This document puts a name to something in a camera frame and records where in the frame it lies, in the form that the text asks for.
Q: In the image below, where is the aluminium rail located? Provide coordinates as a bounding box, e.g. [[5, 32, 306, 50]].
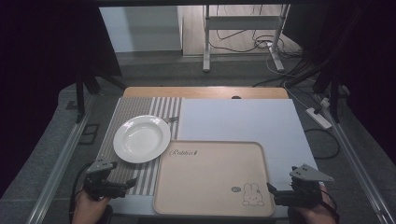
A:
[[25, 94, 96, 224], [314, 92, 396, 224]]

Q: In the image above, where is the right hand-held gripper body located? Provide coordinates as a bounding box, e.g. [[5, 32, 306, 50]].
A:
[[274, 163, 334, 209]]

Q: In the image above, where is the white metal desk frame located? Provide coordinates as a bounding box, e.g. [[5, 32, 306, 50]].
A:
[[202, 3, 292, 74]]

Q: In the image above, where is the black metal stand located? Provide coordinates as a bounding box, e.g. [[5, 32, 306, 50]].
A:
[[74, 66, 128, 124], [284, 55, 351, 124]]

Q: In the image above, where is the black floor frame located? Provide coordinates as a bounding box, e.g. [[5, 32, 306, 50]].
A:
[[78, 122, 101, 146]]

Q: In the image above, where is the white board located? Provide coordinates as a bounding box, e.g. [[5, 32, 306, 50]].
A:
[[109, 98, 319, 218]]

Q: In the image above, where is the bundle of floor cables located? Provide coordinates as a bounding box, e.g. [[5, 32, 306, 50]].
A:
[[204, 4, 316, 88]]

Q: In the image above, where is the white power strip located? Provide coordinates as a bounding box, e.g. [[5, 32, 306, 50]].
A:
[[304, 106, 333, 131]]

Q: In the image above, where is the person's right hand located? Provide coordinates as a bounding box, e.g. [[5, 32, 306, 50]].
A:
[[291, 182, 340, 224]]

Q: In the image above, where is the dark curtain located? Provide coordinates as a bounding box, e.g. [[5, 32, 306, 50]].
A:
[[0, 0, 123, 200], [281, 0, 396, 162]]

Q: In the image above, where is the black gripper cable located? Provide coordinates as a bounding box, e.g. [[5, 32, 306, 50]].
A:
[[68, 161, 93, 223]]

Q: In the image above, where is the beige rabbit print tray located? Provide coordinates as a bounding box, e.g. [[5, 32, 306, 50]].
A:
[[151, 139, 276, 218]]

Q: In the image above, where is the white plate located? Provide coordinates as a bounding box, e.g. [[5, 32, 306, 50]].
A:
[[112, 114, 172, 164]]

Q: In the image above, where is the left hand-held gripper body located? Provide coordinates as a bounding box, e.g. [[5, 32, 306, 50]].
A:
[[82, 159, 128, 201]]

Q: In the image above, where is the person's left hand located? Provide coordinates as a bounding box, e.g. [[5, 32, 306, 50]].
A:
[[72, 189, 110, 224]]

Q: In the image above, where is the wooden table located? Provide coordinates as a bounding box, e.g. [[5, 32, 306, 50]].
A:
[[122, 86, 290, 101]]

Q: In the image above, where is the black floor cable loop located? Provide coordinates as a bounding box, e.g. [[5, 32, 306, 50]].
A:
[[304, 127, 341, 161]]

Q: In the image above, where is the grey striped placemat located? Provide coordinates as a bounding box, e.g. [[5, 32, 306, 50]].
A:
[[95, 96, 185, 197]]

